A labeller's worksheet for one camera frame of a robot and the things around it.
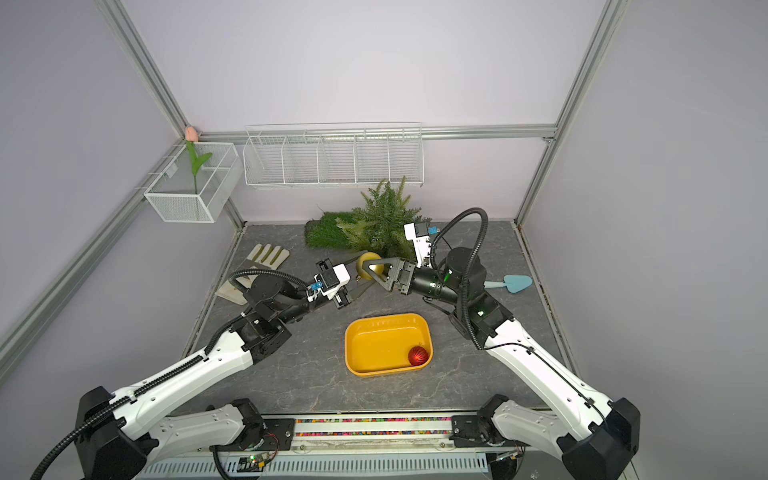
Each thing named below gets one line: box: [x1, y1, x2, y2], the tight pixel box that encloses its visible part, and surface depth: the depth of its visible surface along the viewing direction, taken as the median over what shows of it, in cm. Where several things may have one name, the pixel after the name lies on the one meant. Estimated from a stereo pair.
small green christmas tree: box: [335, 176, 432, 259], surface depth 82 cm
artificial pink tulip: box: [185, 126, 213, 195], surface depth 92 cm
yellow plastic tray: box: [344, 313, 434, 377], surface depth 90 cm
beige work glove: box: [215, 244, 290, 306], surface depth 111 cm
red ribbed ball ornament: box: [408, 346, 429, 366], surface depth 84 cm
